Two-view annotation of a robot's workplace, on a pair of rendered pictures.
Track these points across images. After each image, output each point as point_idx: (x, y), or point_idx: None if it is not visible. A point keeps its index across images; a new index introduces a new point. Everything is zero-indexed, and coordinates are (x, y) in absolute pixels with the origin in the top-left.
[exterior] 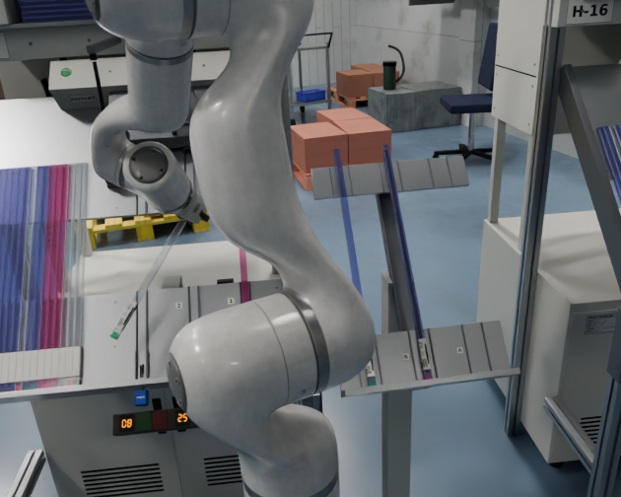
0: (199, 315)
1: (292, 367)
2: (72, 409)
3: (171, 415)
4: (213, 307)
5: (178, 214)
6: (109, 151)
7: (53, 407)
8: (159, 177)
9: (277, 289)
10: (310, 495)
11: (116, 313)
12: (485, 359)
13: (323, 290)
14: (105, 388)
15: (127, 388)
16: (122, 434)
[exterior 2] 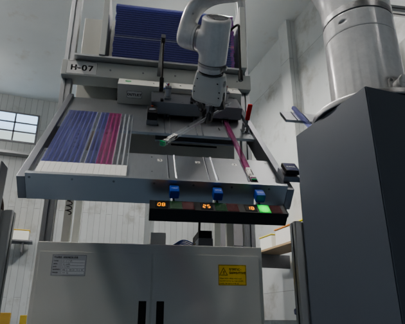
0: (213, 166)
1: None
2: (65, 303)
3: (197, 204)
4: (222, 165)
5: (212, 88)
6: (192, 18)
7: (49, 299)
8: (224, 19)
9: (265, 164)
10: (384, 1)
11: (152, 160)
12: None
13: None
14: (148, 179)
15: (162, 188)
16: (157, 209)
